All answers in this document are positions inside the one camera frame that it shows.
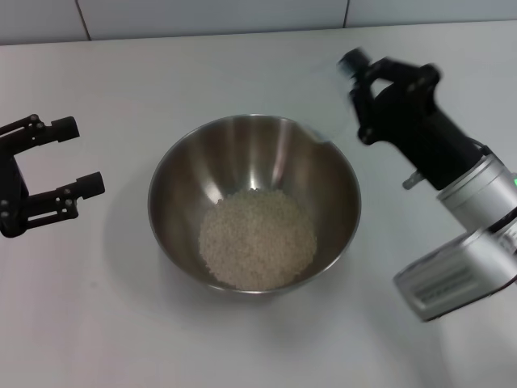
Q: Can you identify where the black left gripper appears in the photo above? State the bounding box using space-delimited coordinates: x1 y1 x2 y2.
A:
0 114 107 239

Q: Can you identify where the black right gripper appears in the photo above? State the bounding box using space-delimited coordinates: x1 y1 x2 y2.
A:
337 47 485 191

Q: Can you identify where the stainless steel bowl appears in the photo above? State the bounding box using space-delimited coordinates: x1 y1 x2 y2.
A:
147 114 363 293

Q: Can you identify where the white rice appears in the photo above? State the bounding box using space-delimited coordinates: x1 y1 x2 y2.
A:
198 188 318 291

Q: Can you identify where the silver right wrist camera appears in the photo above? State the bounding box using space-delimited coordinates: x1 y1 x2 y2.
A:
393 232 517 323

